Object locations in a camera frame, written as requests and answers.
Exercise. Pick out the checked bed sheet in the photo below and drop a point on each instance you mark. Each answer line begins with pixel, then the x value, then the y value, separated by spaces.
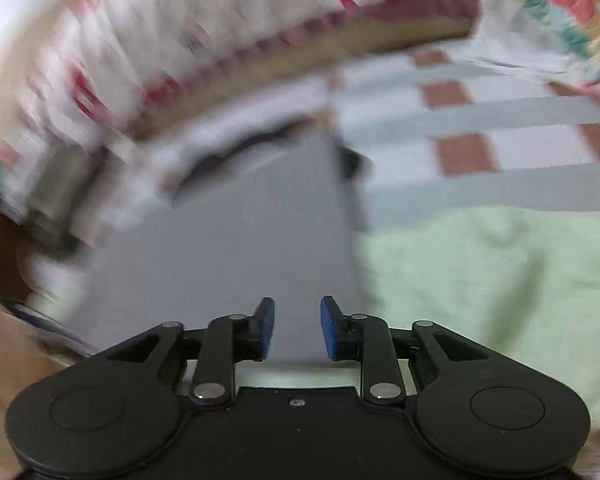
pixel 480 115

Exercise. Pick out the grey garment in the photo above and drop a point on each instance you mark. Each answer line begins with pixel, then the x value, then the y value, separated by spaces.
pixel 240 240

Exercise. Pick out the white red printed blanket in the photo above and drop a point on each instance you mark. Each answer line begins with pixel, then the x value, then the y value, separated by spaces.
pixel 180 25

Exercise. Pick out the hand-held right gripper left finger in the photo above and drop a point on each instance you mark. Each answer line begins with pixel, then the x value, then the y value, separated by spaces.
pixel 266 327

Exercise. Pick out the floral patchwork quilt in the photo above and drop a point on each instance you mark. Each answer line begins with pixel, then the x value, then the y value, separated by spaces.
pixel 560 15

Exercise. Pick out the tan mattress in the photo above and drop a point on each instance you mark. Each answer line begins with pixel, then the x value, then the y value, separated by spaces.
pixel 300 55

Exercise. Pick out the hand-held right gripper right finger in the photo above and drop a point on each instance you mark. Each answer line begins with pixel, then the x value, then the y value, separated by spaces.
pixel 329 327

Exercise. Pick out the light green blanket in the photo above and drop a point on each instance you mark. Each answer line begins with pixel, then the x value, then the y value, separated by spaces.
pixel 480 285

